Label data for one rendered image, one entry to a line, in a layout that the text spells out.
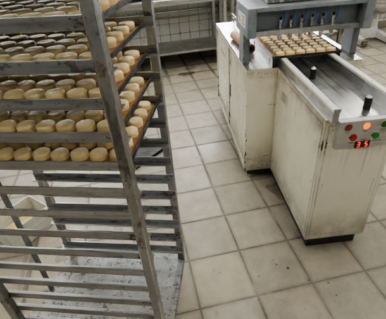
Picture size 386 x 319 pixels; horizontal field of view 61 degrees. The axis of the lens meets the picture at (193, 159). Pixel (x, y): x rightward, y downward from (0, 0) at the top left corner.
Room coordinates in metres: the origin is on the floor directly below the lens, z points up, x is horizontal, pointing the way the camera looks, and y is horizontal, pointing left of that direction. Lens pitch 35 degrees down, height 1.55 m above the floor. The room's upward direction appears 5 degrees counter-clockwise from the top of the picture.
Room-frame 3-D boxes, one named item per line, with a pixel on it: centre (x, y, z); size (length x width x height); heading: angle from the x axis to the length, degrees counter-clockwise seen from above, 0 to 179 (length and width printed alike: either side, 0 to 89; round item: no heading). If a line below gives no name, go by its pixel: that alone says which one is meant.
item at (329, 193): (1.60, -0.74, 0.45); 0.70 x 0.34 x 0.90; 2
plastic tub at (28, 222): (1.57, 1.13, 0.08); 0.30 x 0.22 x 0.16; 144
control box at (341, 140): (1.23, -0.75, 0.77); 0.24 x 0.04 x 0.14; 92
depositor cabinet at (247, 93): (2.58, -0.70, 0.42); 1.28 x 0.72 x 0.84; 2
